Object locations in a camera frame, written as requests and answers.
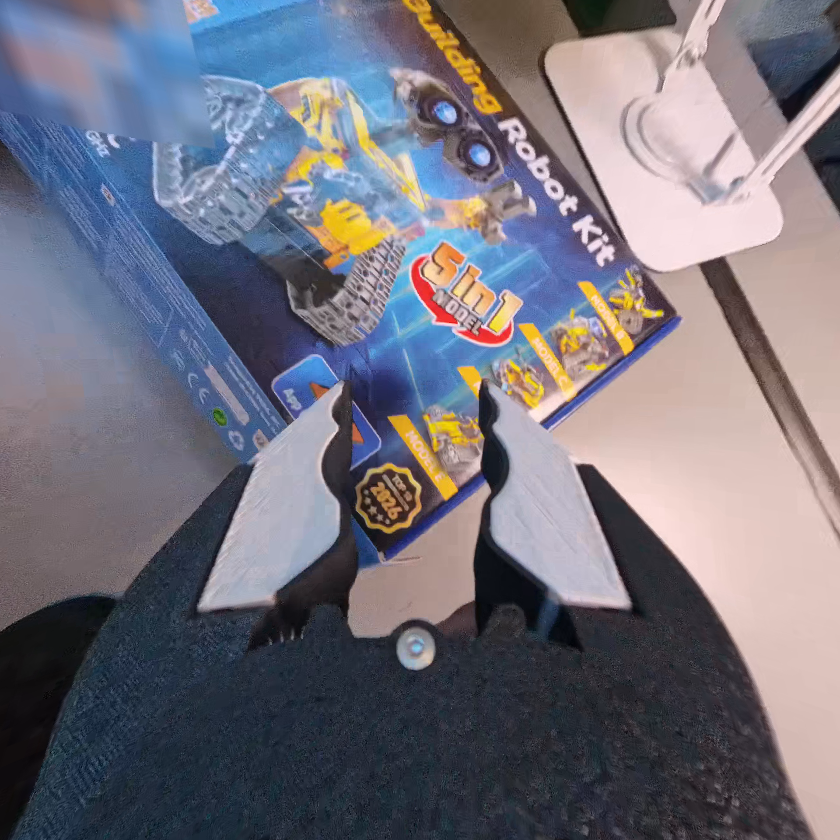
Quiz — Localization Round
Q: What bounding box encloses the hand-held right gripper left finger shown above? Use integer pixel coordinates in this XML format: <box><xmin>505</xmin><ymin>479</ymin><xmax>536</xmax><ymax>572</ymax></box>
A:
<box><xmin>197</xmin><ymin>381</ymin><xmax>361</xmax><ymax>613</ymax></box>

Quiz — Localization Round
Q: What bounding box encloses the blue cardboard kit box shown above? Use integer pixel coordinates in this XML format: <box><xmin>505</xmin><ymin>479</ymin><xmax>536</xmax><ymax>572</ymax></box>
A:
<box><xmin>0</xmin><ymin>0</ymin><xmax>683</xmax><ymax>564</ymax></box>

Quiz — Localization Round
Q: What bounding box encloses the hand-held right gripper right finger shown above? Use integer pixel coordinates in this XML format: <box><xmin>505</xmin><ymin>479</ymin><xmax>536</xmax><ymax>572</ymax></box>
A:
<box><xmin>476</xmin><ymin>379</ymin><xmax>632</xmax><ymax>611</ymax></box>

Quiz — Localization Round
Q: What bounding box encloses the white document stand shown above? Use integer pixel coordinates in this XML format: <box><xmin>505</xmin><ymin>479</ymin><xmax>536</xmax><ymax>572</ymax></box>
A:
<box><xmin>543</xmin><ymin>0</ymin><xmax>840</xmax><ymax>274</ymax></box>

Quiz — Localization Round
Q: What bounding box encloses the grey desk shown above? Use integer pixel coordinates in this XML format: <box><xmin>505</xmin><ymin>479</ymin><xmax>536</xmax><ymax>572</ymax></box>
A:
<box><xmin>0</xmin><ymin>0</ymin><xmax>840</xmax><ymax>840</ymax></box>

